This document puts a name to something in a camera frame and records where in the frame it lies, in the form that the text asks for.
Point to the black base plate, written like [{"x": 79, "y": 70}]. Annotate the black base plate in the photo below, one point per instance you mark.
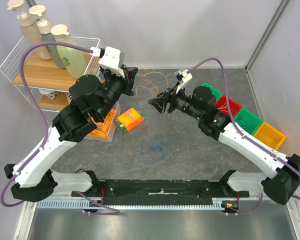
[{"x": 163, "y": 192}]

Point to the white wire shelf rack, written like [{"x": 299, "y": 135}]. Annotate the white wire shelf rack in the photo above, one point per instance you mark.
[{"x": 45, "y": 74}]

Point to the grey-green pump bottle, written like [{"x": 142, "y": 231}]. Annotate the grey-green pump bottle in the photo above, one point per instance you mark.
[{"x": 45, "y": 26}]

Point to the yellow storage bin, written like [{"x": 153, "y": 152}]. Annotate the yellow storage bin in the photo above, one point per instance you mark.
[{"x": 270, "y": 136}]

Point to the orange boxes on shelf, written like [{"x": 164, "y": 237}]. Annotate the orange boxes on shelf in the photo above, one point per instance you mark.
[{"x": 103, "y": 129}]

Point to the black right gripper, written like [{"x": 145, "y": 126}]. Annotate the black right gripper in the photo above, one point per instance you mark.
[{"x": 168, "y": 100}]

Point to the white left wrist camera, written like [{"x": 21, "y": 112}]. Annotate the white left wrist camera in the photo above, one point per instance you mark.
[{"x": 110, "y": 59}]

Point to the beige pump bottle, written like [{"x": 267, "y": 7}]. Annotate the beige pump bottle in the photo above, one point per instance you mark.
[{"x": 28, "y": 24}]

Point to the grey cable duct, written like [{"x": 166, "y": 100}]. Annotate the grey cable duct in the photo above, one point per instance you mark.
[{"x": 83, "y": 204}]

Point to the red storage bin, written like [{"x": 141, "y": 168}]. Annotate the red storage bin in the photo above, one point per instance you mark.
[{"x": 222, "y": 105}]

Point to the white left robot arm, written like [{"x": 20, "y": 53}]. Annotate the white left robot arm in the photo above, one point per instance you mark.
[{"x": 91, "y": 103}]

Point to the orange yellow crayon box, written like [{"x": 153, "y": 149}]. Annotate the orange yellow crayon box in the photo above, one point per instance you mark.
[{"x": 129, "y": 120}]

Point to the light green pump bottle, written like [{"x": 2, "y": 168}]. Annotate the light green pump bottle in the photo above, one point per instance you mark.
[{"x": 72, "y": 59}]

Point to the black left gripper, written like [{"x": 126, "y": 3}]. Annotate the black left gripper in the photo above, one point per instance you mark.
[{"x": 129, "y": 73}]

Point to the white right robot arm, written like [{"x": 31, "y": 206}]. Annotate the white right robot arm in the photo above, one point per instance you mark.
[{"x": 279, "y": 177}]

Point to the white cup on shelf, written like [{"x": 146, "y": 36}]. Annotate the white cup on shelf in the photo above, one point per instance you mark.
[{"x": 49, "y": 93}]

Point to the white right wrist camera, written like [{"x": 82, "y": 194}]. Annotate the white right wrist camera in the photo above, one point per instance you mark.
[{"x": 183, "y": 78}]

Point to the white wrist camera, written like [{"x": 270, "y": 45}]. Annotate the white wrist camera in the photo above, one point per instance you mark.
[
  {"x": 183, "y": 78},
  {"x": 110, "y": 59}
]

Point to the green storage bin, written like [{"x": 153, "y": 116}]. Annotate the green storage bin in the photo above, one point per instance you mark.
[
  {"x": 218, "y": 94},
  {"x": 248, "y": 121}
]

